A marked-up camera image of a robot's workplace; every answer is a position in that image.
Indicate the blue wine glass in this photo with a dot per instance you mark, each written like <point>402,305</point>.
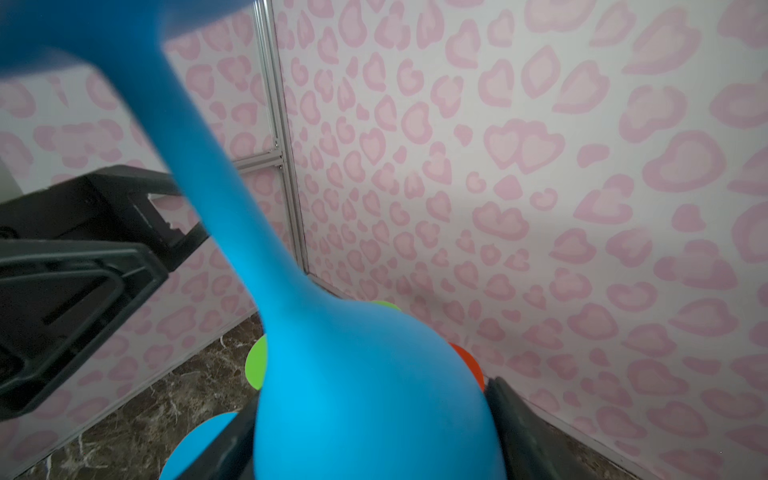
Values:
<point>353,390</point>
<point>194,444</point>

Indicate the green wine glass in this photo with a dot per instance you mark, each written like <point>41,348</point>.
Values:
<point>256,364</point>
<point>386,304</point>

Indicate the aluminium frame post left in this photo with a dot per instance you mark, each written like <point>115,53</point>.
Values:
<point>272,76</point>

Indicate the green rear wine glass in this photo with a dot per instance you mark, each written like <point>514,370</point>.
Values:
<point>386,304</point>

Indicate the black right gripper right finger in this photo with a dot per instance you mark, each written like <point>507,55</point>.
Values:
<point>531,451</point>

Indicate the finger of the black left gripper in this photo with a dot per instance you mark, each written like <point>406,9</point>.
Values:
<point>61,300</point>
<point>110,204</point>

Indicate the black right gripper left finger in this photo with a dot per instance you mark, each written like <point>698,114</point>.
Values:
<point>231,454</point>

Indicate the aluminium diagonal frame bar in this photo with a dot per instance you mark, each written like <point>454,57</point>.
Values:
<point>269,159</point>

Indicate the blue front wine glass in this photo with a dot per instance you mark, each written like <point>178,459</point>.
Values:
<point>194,444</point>

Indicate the green left wine glass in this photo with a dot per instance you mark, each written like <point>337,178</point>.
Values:
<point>256,364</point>

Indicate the red wine glass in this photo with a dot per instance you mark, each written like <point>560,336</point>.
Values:
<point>471,364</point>

